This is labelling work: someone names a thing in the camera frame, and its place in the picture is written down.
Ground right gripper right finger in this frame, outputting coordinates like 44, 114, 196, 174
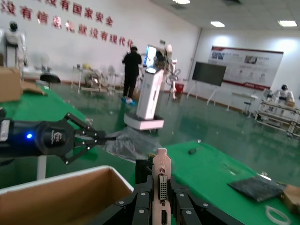
170, 178, 246, 225

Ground silver antistatic bag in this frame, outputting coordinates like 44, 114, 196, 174
103, 127, 162, 164

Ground dark antistatic bag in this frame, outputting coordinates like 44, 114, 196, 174
228, 175, 285, 203

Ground black display on white stand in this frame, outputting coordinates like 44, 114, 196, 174
187, 61, 227, 111

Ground black office chair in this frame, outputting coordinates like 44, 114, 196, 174
39, 73, 62, 91

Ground green floor mat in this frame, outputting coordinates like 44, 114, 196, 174
0, 89, 138, 187

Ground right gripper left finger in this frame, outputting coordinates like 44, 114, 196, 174
89, 175, 154, 225

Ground white humanoid robot black head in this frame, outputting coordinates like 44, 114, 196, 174
4, 21, 29, 69
269, 84, 295, 104

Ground pipe frame work rack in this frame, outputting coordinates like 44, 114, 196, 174
255, 99, 300, 136

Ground wall poster with photo header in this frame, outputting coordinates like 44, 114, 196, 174
208, 45, 284, 91

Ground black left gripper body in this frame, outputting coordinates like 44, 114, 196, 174
0, 119, 76, 158

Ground person with blue shoe covers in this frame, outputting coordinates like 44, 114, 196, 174
121, 46, 143, 106

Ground graphics card with DVI bracket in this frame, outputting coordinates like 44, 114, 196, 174
135, 148, 173, 225

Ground green tablecloth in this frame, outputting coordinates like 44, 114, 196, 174
164, 140, 300, 225

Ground small flat cardboard box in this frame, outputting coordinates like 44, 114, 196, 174
280, 184, 300, 213

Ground clear tape ring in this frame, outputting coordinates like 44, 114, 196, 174
264, 205, 289, 224

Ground cluttered white workbench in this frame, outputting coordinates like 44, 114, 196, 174
71, 62, 125, 95

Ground white vertical post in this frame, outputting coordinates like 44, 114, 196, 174
37, 155, 47, 180

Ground flat cardboard sheet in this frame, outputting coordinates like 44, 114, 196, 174
21, 83, 49, 96

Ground clear plastic scrap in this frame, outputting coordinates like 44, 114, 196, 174
222, 163, 238, 176

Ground large open cardboard box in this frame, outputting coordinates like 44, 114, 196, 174
0, 165, 135, 225

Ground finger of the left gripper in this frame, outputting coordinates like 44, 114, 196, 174
64, 112, 117, 141
62, 140, 117, 165

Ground white desk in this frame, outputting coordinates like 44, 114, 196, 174
225, 90, 258, 112

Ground big closed cardboard box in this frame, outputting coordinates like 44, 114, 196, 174
0, 66, 24, 102

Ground white pedestal fan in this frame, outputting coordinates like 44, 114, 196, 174
35, 52, 50, 71

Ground white tower mobile robot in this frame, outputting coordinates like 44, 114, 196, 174
123, 44, 165, 131

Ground black stool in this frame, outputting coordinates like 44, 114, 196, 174
242, 101, 252, 116

